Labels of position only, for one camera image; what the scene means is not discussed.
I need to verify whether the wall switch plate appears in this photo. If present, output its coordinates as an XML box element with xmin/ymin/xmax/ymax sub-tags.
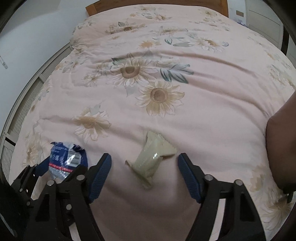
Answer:
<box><xmin>236</xmin><ymin>10</ymin><xmax>244</xmax><ymax>18</ymax></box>

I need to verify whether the floral pink bed quilt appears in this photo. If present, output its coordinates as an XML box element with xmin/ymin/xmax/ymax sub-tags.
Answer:
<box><xmin>9</xmin><ymin>4</ymin><xmax>295</xmax><ymax>240</ymax></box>

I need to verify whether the brown black electric kettle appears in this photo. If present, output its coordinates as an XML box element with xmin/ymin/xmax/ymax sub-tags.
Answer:
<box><xmin>266</xmin><ymin>93</ymin><xmax>295</xmax><ymax>195</ymax></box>

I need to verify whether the wooden headboard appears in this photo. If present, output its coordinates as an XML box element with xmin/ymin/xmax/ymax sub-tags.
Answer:
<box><xmin>86</xmin><ymin>0</ymin><xmax>229</xmax><ymax>17</ymax></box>

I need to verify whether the white wardrobe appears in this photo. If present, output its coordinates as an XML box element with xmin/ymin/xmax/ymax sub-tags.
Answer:
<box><xmin>245</xmin><ymin>0</ymin><xmax>295</xmax><ymax>62</ymax></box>

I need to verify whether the blue white snack packet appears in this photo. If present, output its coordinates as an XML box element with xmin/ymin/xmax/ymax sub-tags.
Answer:
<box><xmin>49</xmin><ymin>142</ymin><xmax>88</xmax><ymax>181</ymax></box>

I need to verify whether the olive green small packet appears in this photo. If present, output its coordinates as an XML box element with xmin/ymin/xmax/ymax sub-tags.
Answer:
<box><xmin>125</xmin><ymin>131</ymin><xmax>177</xmax><ymax>189</ymax></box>

